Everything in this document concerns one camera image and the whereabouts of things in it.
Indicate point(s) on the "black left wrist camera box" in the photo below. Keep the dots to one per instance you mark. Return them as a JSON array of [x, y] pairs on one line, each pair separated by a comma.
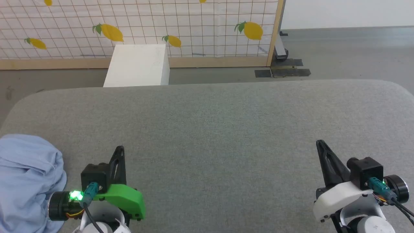
[[94, 177]]

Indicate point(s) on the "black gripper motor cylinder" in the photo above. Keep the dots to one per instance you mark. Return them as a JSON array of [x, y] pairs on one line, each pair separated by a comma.
[[398, 187], [58, 205]]

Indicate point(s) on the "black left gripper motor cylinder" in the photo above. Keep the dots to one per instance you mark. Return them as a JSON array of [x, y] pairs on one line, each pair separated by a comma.
[[58, 205]]

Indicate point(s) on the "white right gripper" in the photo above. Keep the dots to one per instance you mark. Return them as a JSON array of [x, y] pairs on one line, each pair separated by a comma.
[[339, 197]]

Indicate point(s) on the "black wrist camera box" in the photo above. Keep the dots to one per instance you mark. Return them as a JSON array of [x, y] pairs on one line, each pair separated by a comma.
[[94, 177], [365, 171]]

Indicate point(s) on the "grey metal screen foot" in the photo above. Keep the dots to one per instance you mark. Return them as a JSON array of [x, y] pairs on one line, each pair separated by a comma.
[[280, 48]]

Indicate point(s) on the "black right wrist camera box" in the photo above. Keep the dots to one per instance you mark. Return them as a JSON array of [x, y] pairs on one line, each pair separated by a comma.
[[365, 171]]

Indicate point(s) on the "lemon print grid screen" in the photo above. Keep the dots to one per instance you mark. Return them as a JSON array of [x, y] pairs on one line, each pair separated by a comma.
[[136, 19]]

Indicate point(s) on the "light blue and white garment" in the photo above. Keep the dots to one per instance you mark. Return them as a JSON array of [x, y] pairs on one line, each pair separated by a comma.
[[27, 181]]

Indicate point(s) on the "grey fabric sofa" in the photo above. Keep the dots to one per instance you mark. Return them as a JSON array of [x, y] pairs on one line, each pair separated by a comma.
[[220, 136]]

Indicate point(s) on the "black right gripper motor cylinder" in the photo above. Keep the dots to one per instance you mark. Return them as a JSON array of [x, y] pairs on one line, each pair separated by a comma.
[[398, 187]]

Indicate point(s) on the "white rectangular box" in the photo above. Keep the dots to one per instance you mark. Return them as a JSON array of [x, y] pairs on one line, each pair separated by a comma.
[[137, 64]]

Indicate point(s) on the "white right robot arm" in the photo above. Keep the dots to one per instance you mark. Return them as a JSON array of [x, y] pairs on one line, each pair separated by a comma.
[[368, 220]]

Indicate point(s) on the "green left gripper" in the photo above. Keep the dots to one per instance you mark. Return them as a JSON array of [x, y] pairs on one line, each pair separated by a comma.
[[126, 199]]

